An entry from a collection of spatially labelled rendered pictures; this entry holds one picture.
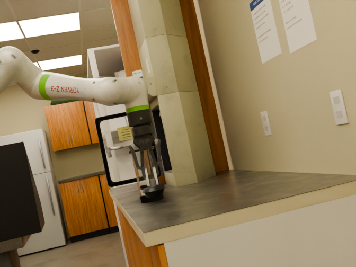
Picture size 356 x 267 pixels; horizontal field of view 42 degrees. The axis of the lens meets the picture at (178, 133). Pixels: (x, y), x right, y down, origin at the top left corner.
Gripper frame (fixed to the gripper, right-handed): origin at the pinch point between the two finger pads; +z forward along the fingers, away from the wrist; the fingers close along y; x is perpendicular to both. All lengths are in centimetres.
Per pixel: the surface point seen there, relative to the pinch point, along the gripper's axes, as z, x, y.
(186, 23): -80, -85, -49
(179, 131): -17, -48, -24
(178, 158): -3, -48, -21
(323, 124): -7, 28, -61
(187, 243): 16, 57, 1
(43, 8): -159, -257, 37
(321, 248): 27, 56, -37
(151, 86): -42, -48, -15
